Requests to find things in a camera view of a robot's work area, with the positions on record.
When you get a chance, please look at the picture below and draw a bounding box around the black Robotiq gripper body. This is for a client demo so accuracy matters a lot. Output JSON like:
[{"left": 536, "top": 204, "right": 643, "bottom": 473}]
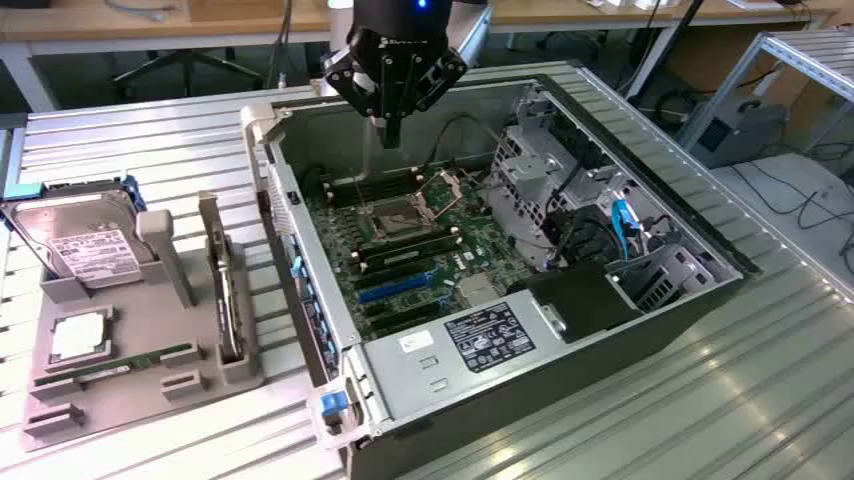
[{"left": 345, "top": 0, "right": 456, "bottom": 120}]

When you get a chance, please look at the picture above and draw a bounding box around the graphics card with metal bracket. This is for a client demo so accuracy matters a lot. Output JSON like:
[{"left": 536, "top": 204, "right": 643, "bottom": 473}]
[{"left": 197, "top": 191, "right": 246, "bottom": 364}]

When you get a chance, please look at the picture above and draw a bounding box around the black office chair base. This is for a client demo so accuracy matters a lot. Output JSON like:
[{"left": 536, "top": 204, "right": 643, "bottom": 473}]
[
  {"left": 505, "top": 28, "right": 609, "bottom": 51},
  {"left": 109, "top": 47, "right": 265, "bottom": 99}
]

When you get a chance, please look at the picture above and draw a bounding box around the grey metal drive cage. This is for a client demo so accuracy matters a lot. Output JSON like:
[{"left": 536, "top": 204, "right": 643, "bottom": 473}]
[{"left": 489, "top": 123, "right": 641, "bottom": 266}]

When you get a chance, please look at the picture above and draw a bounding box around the metal socket cover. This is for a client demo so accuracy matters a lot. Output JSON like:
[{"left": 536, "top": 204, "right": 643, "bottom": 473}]
[{"left": 412, "top": 169, "right": 468, "bottom": 221}]

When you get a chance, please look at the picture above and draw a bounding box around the thin metal locking lever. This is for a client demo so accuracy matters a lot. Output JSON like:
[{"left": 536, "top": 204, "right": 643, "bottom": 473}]
[{"left": 351, "top": 168, "right": 369, "bottom": 214}]

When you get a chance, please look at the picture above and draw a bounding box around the CPU socket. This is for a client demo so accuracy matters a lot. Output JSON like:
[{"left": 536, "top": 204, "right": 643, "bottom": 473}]
[{"left": 363, "top": 197, "right": 435, "bottom": 244}]

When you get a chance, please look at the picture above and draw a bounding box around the green Dell motherboard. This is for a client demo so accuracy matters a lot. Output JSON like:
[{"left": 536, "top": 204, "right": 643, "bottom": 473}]
[{"left": 307, "top": 167, "right": 535, "bottom": 339}]

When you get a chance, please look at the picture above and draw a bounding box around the labelled green RAM stick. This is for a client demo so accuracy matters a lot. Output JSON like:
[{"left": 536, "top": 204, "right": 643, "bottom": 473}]
[{"left": 363, "top": 239, "right": 463, "bottom": 271}]

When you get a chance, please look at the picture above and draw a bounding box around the wooden office desk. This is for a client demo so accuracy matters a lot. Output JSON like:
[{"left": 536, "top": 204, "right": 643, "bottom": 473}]
[
  {"left": 489, "top": 0, "right": 843, "bottom": 101},
  {"left": 0, "top": 0, "right": 335, "bottom": 114}
]

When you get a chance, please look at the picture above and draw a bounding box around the blue expansion slot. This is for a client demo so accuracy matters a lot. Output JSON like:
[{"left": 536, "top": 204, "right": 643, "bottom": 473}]
[{"left": 357, "top": 272, "right": 435, "bottom": 304}]

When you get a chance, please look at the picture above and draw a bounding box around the silver finned chipset heatsink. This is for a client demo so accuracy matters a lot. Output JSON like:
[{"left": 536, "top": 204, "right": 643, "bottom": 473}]
[{"left": 456, "top": 277, "right": 499, "bottom": 306}]

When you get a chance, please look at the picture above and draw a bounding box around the black plastic shroud box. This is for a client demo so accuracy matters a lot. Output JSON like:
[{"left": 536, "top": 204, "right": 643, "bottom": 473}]
[{"left": 509, "top": 262, "right": 645, "bottom": 344}]

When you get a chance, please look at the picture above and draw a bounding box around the silver hard disk drive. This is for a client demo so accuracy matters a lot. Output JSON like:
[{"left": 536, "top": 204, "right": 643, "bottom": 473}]
[{"left": 0, "top": 192, "right": 145, "bottom": 290}]

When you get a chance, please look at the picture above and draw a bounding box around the grey perforated disk bay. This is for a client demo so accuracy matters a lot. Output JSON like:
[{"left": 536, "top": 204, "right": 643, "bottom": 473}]
[{"left": 609, "top": 244, "right": 719, "bottom": 314}]

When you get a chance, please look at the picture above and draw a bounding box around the blue plastic disk carrier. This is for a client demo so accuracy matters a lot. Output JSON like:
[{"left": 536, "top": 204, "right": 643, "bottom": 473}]
[{"left": 0, "top": 170, "right": 148, "bottom": 236}]

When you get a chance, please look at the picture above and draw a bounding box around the grey power supply unit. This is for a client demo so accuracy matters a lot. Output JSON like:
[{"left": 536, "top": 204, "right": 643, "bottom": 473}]
[{"left": 359, "top": 299, "right": 541, "bottom": 421}]

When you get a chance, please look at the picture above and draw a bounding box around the grey plastic parts rack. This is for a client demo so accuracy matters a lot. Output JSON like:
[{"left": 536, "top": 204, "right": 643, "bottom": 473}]
[{"left": 18, "top": 209, "right": 268, "bottom": 454}]

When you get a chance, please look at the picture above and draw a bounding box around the silver CPU chip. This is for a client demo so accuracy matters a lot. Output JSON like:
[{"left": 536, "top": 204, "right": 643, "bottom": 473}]
[{"left": 50, "top": 314, "right": 112, "bottom": 359}]

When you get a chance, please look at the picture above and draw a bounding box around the open black PC case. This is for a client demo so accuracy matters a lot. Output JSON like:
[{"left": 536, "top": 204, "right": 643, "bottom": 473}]
[{"left": 238, "top": 73, "right": 763, "bottom": 480}]

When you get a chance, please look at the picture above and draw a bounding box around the robot wrist cable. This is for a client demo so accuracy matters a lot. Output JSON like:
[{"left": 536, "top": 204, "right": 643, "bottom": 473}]
[{"left": 273, "top": 0, "right": 296, "bottom": 90}]

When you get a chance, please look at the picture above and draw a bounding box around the black looped wire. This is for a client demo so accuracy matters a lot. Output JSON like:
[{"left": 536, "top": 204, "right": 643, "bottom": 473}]
[{"left": 423, "top": 115, "right": 500, "bottom": 174}]

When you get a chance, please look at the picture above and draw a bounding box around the pale blue network cable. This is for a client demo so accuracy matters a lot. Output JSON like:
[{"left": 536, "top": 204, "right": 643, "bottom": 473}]
[{"left": 104, "top": 0, "right": 178, "bottom": 22}]

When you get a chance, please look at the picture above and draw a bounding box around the blue flat wire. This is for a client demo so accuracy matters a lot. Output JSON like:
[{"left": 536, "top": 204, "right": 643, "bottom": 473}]
[{"left": 609, "top": 198, "right": 647, "bottom": 262}]

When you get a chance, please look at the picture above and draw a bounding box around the grey box device with handle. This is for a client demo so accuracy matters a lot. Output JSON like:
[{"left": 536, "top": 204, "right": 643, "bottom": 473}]
[{"left": 685, "top": 97, "right": 792, "bottom": 169}]

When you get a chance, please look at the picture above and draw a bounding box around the aluminium shelf frame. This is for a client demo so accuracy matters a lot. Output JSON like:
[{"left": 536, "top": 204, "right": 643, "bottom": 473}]
[{"left": 672, "top": 29, "right": 854, "bottom": 156}]

